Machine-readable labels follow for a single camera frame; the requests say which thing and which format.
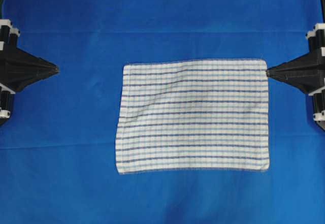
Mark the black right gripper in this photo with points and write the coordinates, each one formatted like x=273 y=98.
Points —
x=308 y=83

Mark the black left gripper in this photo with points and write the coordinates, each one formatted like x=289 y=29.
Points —
x=11 y=54

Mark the blue white striped towel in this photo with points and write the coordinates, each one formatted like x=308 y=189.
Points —
x=193 y=114

